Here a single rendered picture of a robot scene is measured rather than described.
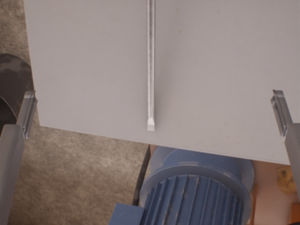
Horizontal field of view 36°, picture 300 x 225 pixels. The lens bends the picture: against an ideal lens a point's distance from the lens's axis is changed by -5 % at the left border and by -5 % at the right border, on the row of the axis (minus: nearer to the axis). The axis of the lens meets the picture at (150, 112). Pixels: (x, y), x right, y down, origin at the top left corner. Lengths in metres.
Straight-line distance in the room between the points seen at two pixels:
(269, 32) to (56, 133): 1.88
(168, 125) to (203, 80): 0.03
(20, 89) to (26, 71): 0.11
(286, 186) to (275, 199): 0.08
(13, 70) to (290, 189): 1.13
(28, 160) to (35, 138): 0.16
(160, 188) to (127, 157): 1.01
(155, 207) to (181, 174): 0.09
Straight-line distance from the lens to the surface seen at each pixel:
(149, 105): 0.22
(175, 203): 0.94
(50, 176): 2.26
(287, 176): 1.11
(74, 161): 2.13
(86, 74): 0.22
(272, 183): 1.14
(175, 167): 0.98
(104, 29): 0.21
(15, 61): 1.86
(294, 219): 1.16
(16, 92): 1.74
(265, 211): 1.22
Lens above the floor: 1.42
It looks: 51 degrees down
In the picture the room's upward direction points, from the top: 159 degrees counter-clockwise
